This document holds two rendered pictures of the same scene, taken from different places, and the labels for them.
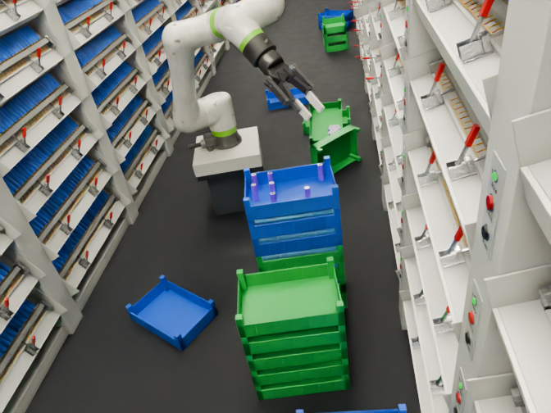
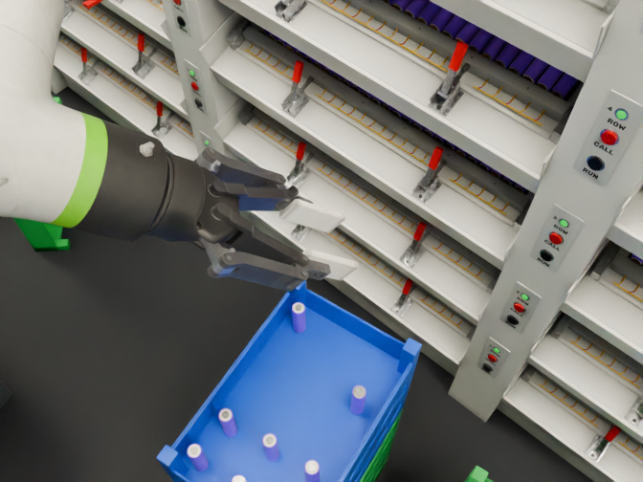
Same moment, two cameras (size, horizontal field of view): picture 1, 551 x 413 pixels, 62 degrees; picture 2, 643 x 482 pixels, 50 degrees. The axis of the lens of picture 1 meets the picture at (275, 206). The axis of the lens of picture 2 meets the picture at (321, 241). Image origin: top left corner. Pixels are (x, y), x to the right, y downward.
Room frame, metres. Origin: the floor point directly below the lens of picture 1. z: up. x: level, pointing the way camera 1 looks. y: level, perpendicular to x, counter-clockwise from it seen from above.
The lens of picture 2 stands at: (1.10, 0.19, 1.40)
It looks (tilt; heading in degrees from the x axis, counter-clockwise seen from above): 58 degrees down; 299
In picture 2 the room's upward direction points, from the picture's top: straight up
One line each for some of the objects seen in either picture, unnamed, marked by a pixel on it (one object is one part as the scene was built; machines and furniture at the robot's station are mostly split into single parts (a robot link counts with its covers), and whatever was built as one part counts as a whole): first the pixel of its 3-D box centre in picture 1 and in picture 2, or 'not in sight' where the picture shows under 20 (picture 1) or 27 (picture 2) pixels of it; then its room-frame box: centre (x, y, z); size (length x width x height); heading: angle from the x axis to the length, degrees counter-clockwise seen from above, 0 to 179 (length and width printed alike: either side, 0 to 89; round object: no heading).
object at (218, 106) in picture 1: (217, 114); not in sight; (2.03, 0.19, 0.49); 0.16 x 0.13 x 0.19; 118
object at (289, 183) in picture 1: (289, 187); (296, 408); (1.28, -0.06, 0.52); 0.30 x 0.20 x 0.08; 87
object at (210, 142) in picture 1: (214, 139); not in sight; (2.03, 0.23, 0.37); 0.26 x 0.15 x 0.06; 99
